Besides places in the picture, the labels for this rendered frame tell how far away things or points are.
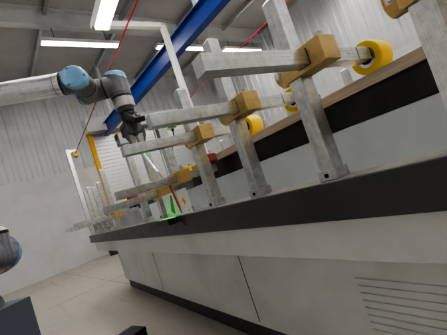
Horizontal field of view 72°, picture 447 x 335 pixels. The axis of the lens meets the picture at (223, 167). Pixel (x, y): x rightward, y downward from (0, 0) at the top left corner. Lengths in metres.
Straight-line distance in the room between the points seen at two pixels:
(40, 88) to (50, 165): 7.73
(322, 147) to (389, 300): 0.52
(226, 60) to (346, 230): 0.43
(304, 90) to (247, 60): 0.17
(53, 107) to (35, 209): 2.77
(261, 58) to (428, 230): 0.40
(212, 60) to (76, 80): 0.87
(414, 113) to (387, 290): 0.48
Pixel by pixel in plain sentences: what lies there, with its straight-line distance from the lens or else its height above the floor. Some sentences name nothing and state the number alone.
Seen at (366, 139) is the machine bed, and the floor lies 0.76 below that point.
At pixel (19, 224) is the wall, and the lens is 8.72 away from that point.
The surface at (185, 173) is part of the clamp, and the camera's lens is 1.20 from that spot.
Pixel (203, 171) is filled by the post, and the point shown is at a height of 0.83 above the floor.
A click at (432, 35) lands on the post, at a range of 0.55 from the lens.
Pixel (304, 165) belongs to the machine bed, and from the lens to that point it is 0.99.
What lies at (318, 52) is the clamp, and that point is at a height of 0.94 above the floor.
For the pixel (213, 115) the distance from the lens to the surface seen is 0.76.
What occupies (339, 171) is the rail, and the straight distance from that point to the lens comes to 0.66.
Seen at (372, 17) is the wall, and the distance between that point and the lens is 8.59.
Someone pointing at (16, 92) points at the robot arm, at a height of 1.33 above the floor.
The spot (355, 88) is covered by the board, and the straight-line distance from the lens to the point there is 0.84.
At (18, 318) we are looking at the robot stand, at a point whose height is 0.55.
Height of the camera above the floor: 0.76
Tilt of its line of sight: 3 degrees up
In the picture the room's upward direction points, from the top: 19 degrees counter-clockwise
